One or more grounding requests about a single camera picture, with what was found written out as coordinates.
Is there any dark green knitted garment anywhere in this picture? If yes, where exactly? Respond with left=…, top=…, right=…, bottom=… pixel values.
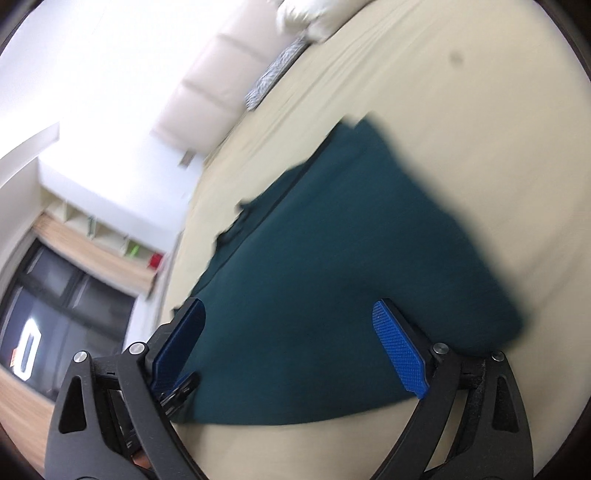
left=175, top=120, right=524, bottom=425

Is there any dark window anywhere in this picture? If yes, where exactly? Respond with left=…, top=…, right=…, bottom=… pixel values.
left=1, top=240, right=135, bottom=401

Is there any beige bed sheet mattress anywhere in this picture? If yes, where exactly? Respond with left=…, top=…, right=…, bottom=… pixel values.
left=156, top=0, right=591, bottom=480

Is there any beige curtain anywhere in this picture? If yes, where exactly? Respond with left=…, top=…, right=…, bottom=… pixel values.
left=33, top=213, right=157, bottom=297

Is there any red box on shelf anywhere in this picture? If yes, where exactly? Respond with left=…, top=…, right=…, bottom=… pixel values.
left=147, top=253, right=163, bottom=271

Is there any white open shelf unit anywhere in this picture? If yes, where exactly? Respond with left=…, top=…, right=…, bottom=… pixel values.
left=41, top=187, right=165, bottom=272

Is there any cream padded headboard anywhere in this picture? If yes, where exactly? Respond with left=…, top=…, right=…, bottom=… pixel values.
left=153, top=1, right=294, bottom=156

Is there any zebra print pillow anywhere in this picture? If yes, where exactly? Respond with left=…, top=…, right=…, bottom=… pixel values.
left=245, top=36, right=310, bottom=111

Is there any white folded duvet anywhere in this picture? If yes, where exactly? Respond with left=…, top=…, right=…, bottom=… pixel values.
left=270, top=0, right=370, bottom=43

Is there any wall switch plate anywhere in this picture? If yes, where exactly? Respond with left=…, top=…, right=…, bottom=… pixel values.
left=179, top=150, right=195, bottom=168

